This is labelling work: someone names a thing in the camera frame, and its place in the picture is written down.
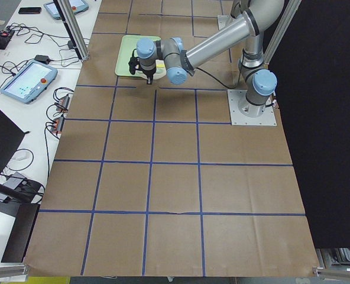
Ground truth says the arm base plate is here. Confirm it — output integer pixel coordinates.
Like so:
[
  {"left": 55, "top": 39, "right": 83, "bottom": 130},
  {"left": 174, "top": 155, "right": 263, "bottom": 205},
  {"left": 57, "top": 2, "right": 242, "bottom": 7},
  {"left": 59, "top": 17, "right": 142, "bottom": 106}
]
[
  {"left": 227, "top": 89, "right": 277, "bottom": 127},
  {"left": 217, "top": 15, "right": 236, "bottom": 30}
]

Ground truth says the light green tray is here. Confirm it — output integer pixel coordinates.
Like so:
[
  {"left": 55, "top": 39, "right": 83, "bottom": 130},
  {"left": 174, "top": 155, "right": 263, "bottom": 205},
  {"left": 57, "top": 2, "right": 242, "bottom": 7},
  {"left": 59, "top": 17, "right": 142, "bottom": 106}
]
[{"left": 115, "top": 34, "right": 161, "bottom": 79}]

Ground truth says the black smartphone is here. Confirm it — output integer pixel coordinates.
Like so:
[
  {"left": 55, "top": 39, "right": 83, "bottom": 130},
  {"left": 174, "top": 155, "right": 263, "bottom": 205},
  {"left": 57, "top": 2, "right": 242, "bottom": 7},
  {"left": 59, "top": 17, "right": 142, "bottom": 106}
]
[{"left": 18, "top": 7, "right": 42, "bottom": 15}]

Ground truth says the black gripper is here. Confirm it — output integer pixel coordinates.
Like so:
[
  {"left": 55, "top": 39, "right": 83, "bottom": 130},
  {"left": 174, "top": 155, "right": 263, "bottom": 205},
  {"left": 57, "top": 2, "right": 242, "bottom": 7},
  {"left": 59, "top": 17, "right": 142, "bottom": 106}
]
[{"left": 128, "top": 57, "right": 157, "bottom": 85}]

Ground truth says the aluminium frame post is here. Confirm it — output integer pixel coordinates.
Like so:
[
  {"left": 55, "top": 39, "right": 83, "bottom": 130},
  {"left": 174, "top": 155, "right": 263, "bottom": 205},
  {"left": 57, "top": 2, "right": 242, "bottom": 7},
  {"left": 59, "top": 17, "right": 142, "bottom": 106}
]
[{"left": 54, "top": 0, "right": 90, "bottom": 62}]

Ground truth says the near teach pendant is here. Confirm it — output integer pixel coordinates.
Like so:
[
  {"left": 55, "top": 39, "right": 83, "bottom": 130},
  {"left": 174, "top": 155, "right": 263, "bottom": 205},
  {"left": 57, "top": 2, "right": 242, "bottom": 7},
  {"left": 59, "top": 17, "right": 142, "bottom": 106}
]
[{"left": 0, "top": 60, "right": 58, "bottom": 104}]

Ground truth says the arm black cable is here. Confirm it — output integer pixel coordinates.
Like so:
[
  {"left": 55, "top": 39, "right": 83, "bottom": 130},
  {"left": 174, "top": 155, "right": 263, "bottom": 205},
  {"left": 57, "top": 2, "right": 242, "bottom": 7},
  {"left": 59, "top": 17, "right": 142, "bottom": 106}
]
[{"left": 195, "top": 67, "right": 241, "bottom": 89}]

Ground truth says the black power adapter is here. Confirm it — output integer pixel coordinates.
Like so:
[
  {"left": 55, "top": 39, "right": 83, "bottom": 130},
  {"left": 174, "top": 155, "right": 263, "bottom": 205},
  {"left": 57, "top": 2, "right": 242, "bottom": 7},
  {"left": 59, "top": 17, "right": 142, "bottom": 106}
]
[{"left": 34, "top": 54, "right": 51, "bottom": 64}]

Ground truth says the teach pendant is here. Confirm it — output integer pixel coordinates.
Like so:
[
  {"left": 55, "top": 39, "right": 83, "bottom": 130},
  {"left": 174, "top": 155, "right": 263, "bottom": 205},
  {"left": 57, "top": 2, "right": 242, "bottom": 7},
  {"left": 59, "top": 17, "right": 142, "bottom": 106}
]
[
  {"left": 0, "top": 60, "right": 58, "bottom": 104},
  {"left": 43, "top": 0, "right": 90, "bottom": 20}
]

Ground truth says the far teach pendant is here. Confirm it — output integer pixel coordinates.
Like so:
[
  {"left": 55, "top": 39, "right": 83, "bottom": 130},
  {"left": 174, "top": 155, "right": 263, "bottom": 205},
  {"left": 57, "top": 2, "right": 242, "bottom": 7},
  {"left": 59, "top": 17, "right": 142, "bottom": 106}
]
[{"left": 43, "top": 0, "right": 90, "bottom": 20}]

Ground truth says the white round plate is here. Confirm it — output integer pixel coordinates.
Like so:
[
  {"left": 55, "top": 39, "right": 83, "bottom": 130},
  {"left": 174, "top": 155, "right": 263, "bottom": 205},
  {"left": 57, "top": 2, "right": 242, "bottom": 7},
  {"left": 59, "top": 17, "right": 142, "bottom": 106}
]
[{"left": 135, "top": 60, "right": 166, "bottom": 80}]

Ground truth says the black usb hub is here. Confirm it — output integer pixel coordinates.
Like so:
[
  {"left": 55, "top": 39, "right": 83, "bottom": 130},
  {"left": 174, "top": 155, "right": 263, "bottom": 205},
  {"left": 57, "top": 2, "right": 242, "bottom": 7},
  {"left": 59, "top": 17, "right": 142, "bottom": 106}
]
[{"left": 3, "top": 172, "right": 29, "bottom": 193}]

